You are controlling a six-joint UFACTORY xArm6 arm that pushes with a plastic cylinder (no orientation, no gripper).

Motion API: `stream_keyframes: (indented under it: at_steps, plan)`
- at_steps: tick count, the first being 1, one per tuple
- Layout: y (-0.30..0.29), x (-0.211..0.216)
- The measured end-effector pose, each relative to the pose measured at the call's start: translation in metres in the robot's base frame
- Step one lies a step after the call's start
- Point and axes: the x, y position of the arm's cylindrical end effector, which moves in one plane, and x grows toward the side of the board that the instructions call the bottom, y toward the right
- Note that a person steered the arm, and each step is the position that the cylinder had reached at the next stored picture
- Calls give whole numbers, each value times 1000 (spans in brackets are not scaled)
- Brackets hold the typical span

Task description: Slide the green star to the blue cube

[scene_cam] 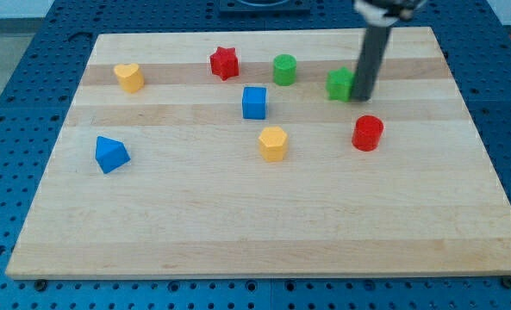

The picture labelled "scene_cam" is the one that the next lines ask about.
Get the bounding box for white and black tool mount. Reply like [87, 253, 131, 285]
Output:
[352, 0, 427, 27]

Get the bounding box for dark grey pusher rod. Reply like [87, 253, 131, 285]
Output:
[351, 25, 391, 102]

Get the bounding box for green star block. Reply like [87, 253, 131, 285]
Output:
[326, 66, 354, 102]

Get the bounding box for blue cube block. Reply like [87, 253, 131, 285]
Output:
[241, 86, 266, 120]

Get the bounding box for red star block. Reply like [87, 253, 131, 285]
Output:
[209, 46, 240, 81]

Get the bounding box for red cylinder block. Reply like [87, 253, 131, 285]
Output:
[352, 115, 384, 152]

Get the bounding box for green cylinder block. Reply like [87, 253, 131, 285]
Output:
[273, 54, 296, 86]

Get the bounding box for yellow hexagon block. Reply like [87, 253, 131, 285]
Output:
[258, 127, 289, 162]

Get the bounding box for light wooden board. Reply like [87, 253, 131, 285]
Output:
[6, 28, 511, 280]

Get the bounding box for yellow heart block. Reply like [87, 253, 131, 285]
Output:
[113, 63, 145, 93]

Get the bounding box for blue triangular prism block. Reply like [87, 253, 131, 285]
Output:
[95, 136, 130, 174]

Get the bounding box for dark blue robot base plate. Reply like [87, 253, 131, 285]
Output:
[217, 0, 312, 15]

